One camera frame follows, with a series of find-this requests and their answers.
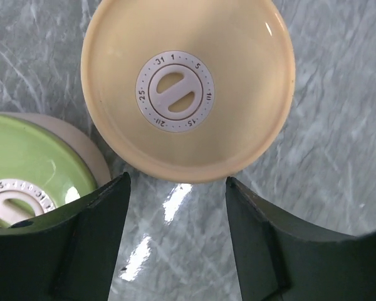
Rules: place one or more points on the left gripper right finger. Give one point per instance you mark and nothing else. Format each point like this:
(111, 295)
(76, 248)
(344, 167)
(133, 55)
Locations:
(279, 256)

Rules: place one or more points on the orange round lid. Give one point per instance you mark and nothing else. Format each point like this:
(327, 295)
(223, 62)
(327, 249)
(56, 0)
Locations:
(188, 91)

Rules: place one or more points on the green round lid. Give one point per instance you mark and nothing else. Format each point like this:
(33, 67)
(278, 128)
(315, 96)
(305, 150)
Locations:
(38, 172)

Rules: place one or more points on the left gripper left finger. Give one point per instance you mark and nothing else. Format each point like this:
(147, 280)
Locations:
(69, 253)

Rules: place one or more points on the far steel lunch bowl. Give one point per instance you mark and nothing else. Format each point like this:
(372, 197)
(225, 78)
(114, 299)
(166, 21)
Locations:
(75, 138)

